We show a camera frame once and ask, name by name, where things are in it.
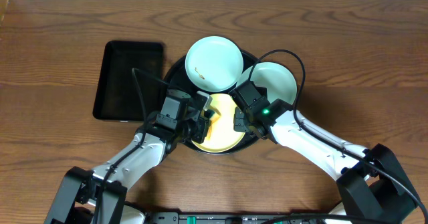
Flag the yellow plate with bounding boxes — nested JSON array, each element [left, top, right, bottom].
[[192, 94, 245, 152]]

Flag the yellow green scrub sponge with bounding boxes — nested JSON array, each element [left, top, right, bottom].
[[204, 108, 221, 142]]

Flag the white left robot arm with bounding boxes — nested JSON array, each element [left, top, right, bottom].
[[45, 90, 212, 223]]

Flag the round black tray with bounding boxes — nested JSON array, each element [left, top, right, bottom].
[[164, 49, 259, 155]]

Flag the rectangular black tray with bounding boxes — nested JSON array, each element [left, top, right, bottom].
[[92, 40, 164, 122]]

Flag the mint green plate right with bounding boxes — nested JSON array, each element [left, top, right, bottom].
[[250, 62, 297, 104]]

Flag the mint green plate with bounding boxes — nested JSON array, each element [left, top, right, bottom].
[[250, 62, 297, 104], [185, 36, 243, 92]]

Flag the mint green plate rear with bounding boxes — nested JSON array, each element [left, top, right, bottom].
[[185, 36, 243, 92]]

